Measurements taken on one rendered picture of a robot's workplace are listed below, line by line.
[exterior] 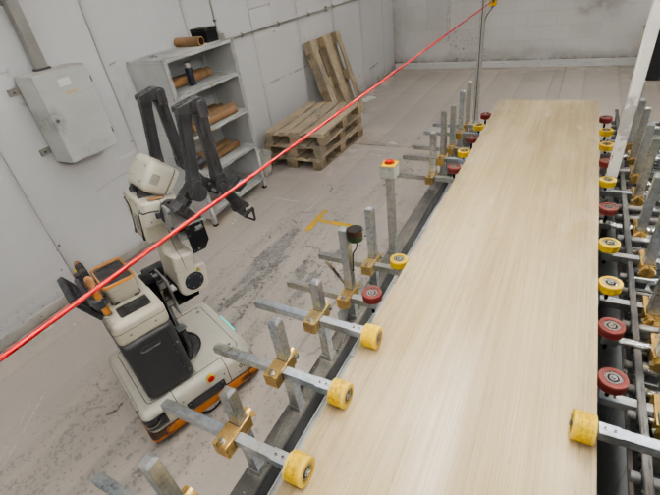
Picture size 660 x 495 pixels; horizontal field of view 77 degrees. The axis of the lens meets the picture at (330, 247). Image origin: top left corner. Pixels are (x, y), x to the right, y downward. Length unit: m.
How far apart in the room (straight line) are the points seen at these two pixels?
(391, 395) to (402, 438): 0.14
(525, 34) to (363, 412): 8.25
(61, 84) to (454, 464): 3.27
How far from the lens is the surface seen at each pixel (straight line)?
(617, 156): 2.73
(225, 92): 4.72
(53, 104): 3.55
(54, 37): 3.89
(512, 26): 9.05
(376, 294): 1.70
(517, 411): 1.40
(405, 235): 2.41
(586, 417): 1.34
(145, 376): 2.32
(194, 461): 2.52
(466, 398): 1.39
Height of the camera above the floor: 2.02
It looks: 34 degrees down
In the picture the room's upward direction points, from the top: 8 degrees counter-clockwise
